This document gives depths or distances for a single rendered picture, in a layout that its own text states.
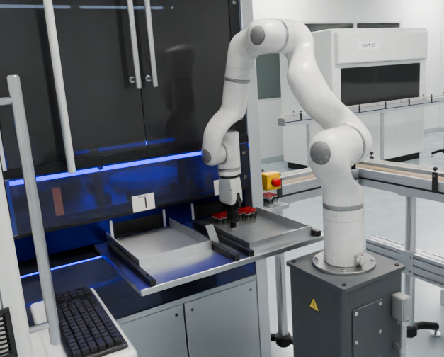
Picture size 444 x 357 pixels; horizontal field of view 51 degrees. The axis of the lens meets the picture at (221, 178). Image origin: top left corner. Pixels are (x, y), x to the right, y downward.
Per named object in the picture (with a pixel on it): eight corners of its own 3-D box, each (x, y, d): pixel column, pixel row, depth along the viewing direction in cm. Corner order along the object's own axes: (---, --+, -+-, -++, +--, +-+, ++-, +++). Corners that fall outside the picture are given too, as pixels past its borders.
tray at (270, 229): (201, 228, 180) (200, 219, 180) (256, 214, 193) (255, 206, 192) (250, 253, 152) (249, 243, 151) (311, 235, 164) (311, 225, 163)
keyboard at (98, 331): (44, 302, 144) (43, 295, 143) (90, 290, 150) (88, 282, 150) (71, 367, 109) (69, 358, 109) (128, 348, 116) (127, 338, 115)
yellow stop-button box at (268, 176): (258, 188, 204) (257, 172, 202) (271, 185, 207) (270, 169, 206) (268, 191, 197) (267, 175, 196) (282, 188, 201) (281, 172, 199)
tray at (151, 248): (106, 241, 173) (105, 232, 172) (170, 226, 186) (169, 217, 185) (139, 270, 144) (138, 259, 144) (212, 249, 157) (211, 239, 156)
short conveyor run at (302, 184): (252, 213, 207) (250, 179, 204) (234, 207, 220) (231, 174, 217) (361, 186, 241) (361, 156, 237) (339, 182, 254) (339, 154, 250)
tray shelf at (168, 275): (94, 249, 171) (93, 244, 171) (251, 210, 205) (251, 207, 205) (141, 296, 131) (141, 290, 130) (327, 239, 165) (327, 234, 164)
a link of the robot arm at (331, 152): (371, 203, 139) (370, 123, 134) (339, 219, 127) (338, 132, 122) (335, 197, 148) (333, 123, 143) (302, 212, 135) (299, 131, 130)
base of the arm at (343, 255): (389, 264, 140) (390, 205, 136) (343, 282, 131) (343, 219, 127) (343, 247, 156) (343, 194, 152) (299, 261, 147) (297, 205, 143)
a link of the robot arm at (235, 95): (224, 82, 147) (213, 171, 159) (255, 79, 158) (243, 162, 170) (204, 76, 152) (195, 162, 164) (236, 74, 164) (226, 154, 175)
